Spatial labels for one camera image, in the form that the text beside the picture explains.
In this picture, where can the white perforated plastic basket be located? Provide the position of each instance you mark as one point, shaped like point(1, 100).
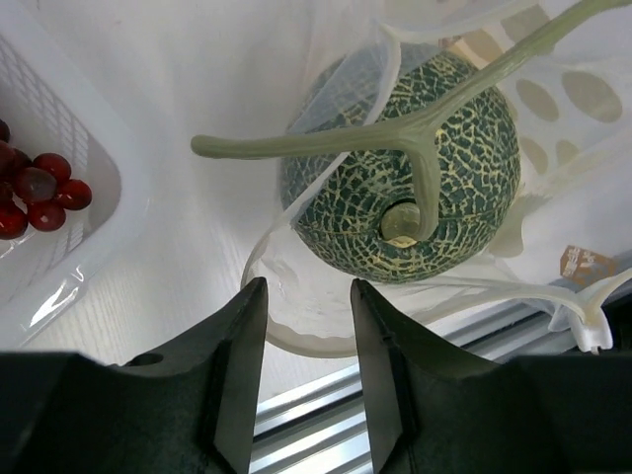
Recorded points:
point(51, 106)

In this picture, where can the green netted melon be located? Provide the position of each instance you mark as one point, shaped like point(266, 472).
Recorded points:
point(426, 186)

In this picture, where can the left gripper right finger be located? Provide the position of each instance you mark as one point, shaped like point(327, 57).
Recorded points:
point(427, 401)

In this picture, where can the clear dotted zip bag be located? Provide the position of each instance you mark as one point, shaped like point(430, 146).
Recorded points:
point(573, 123)

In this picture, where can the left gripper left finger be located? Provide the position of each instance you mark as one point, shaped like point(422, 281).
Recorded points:
point(193, 400)

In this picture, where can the red grape bunch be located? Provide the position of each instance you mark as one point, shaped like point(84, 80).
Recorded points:
point(36, 192)

